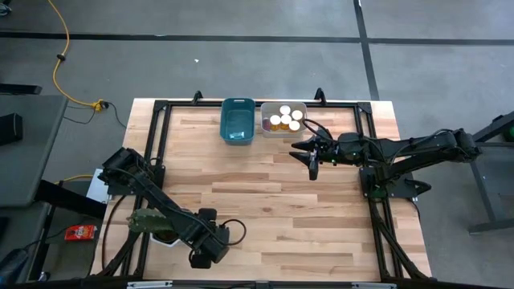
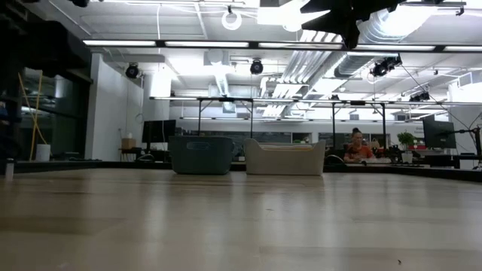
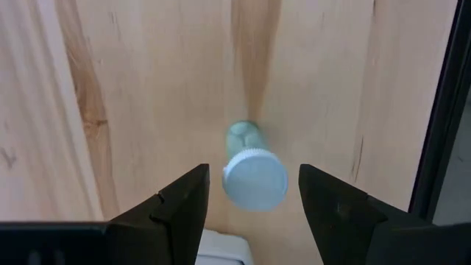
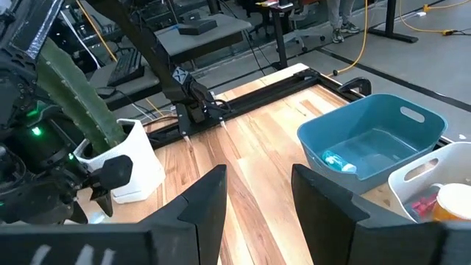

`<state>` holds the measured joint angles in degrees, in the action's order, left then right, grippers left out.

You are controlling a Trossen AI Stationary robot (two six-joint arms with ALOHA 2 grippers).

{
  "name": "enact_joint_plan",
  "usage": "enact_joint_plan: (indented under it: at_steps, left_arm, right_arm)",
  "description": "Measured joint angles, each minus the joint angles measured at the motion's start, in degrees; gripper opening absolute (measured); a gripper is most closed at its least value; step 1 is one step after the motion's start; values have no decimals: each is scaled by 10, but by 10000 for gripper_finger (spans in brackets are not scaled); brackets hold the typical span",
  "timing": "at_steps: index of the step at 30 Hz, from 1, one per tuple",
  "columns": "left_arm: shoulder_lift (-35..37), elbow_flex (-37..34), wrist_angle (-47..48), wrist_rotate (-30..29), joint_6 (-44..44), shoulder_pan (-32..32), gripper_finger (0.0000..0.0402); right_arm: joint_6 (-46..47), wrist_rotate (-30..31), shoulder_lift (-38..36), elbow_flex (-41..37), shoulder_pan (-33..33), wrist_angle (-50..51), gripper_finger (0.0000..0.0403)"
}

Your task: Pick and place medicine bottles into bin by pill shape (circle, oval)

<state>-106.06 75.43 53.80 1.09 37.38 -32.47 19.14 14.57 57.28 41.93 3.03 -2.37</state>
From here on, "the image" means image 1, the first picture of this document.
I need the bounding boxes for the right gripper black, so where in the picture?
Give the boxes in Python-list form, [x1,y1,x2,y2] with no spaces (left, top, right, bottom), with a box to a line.
[288,132,365,182]

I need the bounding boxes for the white plastic bin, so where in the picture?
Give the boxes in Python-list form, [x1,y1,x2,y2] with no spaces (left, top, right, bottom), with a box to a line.
[259,101,308,140]

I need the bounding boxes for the teal plastic bin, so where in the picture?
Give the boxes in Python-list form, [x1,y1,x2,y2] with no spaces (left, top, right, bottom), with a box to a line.
[218,97,256,146]

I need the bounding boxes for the green cactus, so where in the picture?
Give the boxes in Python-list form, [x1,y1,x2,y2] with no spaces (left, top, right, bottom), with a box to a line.
[126,207,177,234]

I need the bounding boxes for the red packet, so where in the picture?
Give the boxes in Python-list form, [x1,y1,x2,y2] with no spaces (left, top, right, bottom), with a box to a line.
[63,224,99,242]

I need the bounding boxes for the black floor beam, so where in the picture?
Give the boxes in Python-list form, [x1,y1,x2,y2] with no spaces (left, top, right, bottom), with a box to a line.
[34,179,109,221]

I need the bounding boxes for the dark grey bag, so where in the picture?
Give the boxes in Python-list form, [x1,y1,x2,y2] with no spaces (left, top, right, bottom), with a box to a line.
[0,247,30,284]

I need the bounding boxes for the grey side table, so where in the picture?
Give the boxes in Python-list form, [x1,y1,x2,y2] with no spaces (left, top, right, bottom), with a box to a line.
[0,94,68,208]

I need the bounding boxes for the black box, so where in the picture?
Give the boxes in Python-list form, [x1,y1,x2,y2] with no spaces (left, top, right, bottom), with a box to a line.
[0,112,24,147]

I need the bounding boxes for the black flat bar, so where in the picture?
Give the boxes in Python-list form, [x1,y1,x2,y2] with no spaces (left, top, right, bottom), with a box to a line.
[0,83,43,96]

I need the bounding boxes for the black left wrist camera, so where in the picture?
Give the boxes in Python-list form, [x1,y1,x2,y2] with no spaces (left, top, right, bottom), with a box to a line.
[208,225,232,263]

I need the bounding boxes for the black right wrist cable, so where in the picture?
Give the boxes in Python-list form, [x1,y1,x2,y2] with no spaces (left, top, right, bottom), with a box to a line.
[300,118,335,142]

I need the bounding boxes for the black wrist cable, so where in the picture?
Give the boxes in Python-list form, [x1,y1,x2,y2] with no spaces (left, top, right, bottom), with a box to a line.
[300,118,335,142]
[222,218,247,246]

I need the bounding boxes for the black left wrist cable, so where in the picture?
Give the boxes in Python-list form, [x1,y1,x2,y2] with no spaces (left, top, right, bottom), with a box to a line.
[222,218,247,246]

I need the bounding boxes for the silver metal bracket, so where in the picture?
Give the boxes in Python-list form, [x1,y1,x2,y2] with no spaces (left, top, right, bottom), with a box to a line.
[351,282,398,289]
[126,280,173,289]

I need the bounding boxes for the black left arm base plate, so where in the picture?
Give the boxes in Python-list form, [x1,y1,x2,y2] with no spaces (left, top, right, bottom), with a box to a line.
[107,165,166,197]

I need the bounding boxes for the black curved cable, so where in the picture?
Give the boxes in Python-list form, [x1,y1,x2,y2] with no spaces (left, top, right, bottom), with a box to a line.
[100,194,129,278]

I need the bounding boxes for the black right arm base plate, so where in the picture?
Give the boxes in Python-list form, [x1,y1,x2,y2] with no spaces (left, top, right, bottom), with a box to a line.
[359,166,433,200]

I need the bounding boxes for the black aluminium table frame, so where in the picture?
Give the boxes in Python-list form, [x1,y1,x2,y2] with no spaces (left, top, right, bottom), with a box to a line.
[90,99,433,282]

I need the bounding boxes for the yellow extension cable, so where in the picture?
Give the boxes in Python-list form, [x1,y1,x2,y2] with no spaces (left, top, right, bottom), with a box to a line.
[54,173,96,186]
[45,0,106,112]

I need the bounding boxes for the thin black floor cable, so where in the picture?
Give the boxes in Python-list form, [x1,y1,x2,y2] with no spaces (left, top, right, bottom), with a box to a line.
[104,100,129,130]

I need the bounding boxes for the dark grey metal table frame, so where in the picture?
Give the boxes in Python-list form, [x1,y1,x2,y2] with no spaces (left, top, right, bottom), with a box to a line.
[443,110,514,236]

